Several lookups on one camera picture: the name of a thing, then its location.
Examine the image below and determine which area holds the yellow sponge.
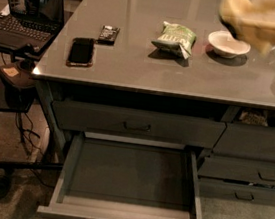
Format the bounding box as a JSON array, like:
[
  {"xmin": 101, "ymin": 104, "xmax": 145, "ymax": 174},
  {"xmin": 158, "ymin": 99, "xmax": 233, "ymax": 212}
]
[{"xmin": 219, "ymin": 0, "xmax": 272, "ymax": 55}]

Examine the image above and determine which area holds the grey right top drawer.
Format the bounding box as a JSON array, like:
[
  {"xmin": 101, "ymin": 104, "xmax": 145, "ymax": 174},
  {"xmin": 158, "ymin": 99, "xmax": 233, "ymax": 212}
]
[{"xmin": 214, "ymin": 123, "xmax": 275, "ymax": 162}]

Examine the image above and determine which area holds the grey right middle drawer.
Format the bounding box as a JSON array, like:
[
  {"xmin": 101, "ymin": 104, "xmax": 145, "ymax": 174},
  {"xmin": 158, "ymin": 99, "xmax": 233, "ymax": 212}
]
[{"xmin": 198, "ymin": 156, "xmax": 275, "ymax": 185}]

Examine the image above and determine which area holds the grey right bottom drawer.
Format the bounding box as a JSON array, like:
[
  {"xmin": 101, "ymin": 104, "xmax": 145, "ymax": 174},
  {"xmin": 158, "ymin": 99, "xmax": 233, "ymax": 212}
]
[{"xmin": 198, "ymin": 178, "xmax": 275, "ymax": 206}]

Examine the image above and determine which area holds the open grey middle drawer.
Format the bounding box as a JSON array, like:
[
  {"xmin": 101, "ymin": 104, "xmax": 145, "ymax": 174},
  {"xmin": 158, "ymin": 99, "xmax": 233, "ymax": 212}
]
[{"xmin": 37, "ymin": 134, "xmax": 203, "ymax": 219}]

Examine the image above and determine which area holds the white paper bowl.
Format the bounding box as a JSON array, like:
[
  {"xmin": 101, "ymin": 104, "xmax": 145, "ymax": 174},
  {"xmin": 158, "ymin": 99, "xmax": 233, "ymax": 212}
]
[{"xmin": 207, "ymin": 31, "xmax": 251, "ymax": 59}]

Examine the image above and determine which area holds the green chip bag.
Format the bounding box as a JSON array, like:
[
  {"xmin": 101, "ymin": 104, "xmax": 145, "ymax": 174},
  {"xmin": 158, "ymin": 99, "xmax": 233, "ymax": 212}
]
[{"xmin": 151, "ymin": 21, "xmax": 197, "ymax": 59}]

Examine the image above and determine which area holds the small black remote device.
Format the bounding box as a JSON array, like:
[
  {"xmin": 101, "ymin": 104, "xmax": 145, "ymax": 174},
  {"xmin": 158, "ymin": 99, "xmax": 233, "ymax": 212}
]
[{"xmin": 97, "ymin": 25, "xmax": 120, "ymax": 45}]

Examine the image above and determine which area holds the black smartphone brown case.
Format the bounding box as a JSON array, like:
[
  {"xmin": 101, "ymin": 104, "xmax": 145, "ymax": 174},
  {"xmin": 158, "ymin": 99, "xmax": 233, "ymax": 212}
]
[{"xmin": 66, "ymin": 37, "xmax": 95, "ymax": 67}]

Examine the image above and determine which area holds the black open laptop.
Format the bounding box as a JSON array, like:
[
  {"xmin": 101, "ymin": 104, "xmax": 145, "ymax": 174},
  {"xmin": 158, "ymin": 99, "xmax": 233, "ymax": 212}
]
[{"xmin": 0, "ymin": 0, "xmax": 65, "ymax": 56}]

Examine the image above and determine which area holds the black laptop stand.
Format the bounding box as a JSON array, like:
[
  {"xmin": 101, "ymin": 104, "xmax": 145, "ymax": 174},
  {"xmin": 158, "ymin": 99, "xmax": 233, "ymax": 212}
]
[{"xmin": 0, "ymin": 42, "xmax": 78, "ymax": 186}]

